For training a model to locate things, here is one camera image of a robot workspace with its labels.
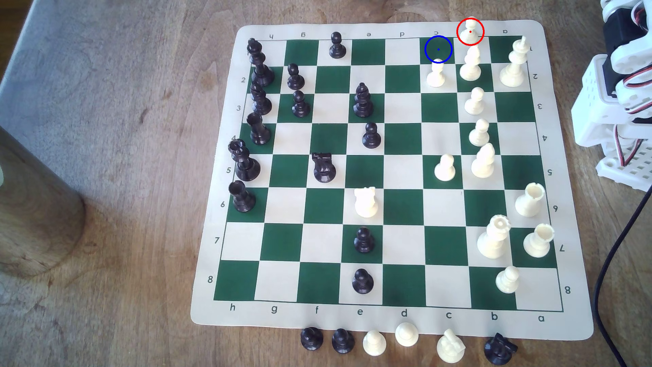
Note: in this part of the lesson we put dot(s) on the white pawn chess piece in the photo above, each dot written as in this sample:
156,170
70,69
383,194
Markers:
374,344
507,282
479,136
474,104
469,34
406,335
436,76
444,171

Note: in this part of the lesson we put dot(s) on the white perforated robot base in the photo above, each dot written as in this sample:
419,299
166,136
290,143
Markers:
636,171

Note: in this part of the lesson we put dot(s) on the white knight chess piece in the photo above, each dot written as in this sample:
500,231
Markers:
365,204

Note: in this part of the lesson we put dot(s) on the white bishop chess piece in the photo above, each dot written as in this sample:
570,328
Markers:
470,69
482,165

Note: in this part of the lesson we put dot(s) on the green and white chess mat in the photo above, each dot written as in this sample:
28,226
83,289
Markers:
402,173

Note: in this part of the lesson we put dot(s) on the wooden cylinder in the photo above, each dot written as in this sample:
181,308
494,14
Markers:
35,219

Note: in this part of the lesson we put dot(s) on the white rook chess piece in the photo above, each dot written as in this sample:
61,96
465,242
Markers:
528,203
537,243

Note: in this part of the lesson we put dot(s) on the black rook chess piece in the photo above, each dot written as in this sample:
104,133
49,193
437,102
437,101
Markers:
242,200
259,132

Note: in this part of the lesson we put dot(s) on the black pawn chess piece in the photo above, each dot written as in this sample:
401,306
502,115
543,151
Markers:
336,48
295,80
362,283
363,242
300,107
371,138
311,339
343,342

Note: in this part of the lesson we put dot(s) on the black bishop chess piece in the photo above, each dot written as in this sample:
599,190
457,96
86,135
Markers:
261,103
362,104

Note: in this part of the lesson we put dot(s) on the black knight chess piece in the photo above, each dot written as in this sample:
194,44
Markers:
499,350
324,171

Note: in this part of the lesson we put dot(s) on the captured white knight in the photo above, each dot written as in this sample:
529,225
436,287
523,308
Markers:
451,347

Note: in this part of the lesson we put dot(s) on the white queen chess piece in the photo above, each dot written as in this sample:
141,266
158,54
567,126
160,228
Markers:
493,242

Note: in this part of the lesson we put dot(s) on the black king chess piece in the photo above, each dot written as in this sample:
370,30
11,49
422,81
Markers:
261,71

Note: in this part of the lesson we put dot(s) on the white king chess piece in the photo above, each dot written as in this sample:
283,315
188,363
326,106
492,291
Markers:
513,74

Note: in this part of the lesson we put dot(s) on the black queen chess piece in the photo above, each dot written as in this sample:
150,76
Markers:
245,167

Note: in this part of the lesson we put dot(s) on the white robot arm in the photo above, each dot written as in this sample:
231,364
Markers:
593,109

